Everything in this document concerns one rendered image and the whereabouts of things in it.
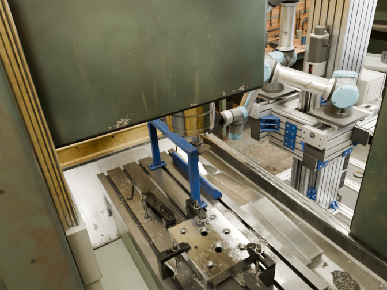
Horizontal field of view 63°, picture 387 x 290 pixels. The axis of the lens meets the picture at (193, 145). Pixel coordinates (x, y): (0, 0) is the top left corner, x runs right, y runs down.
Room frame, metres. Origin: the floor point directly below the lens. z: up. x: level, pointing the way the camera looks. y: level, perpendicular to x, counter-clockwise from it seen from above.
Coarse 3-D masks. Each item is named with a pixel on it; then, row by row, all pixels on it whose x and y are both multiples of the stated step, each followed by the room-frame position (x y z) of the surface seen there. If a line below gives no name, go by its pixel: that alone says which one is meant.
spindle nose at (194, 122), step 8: (208, 104) 0.90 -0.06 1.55; (184, 112) 0.88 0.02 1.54; (192, 112) 0.88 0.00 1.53; (200, 112) 0.88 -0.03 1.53; (208, 112) 0.90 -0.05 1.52; (168, 120) 0.92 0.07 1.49; (176, 120) 0.89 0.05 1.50; (184, 120) 0.88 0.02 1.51; (192, 120) 0.88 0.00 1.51; (200, 120) 0.88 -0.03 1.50; (208, 120) 0.90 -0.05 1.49; (176, 128) 0.89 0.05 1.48; (184, 128) 0.88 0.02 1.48; (192, 128) 0.88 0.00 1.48; (200, 128) 0.88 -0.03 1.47; (208, 128) 0.90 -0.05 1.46
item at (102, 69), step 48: (48, 0) 0.67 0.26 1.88; (96, 0) 0.72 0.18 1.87; (144, 0) 0.77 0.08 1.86; (192, 0) 0.83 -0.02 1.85; (240, 0) 0.90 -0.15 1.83; (48, 48) 0.66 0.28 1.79; (96, 48) 0.71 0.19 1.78; (144, 48) 0.76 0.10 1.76; (192, 48) 0.82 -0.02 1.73; (240, 48) 0.90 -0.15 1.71; (48, 96) 0.65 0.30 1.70; (96, 96) 0.70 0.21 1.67; (144, 96) 0.75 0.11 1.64; (192, 96) 0.82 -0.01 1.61
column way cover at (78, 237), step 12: (72, 228) 0.54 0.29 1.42; (84, 228) 0.54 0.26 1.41; (72, 240) 0.53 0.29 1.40; (84, 240) 0.54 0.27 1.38; (72, 252) 0.52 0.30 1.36; (84, 252) 0.53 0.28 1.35; (84, 264) 0.53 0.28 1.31; (96, 264) 0.54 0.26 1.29; (84, 276) 0.53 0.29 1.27; (96, 276) 0.54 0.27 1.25; (96, 288) 0.54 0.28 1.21
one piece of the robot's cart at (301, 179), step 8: (304, 96) 1.83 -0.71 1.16; (312, 96) 1.76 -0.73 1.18; (320, 96) 1.76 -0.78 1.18; (304, 104) 1.83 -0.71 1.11; (312, 104) 1.76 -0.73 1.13; (320, 104) 1.78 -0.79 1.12; (304, 112) 1.83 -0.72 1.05; (296, 160) 1.83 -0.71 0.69; (296, 168) 1.83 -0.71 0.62; (304, 168) 1.75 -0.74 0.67; (296, 176) 1.83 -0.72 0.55; (304, 176) 1.76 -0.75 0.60; (312, 176) 1.78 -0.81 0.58; (296, 184) 1.83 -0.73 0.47; (304, 184) 1.76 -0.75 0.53; (304, 192) 1.75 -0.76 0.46
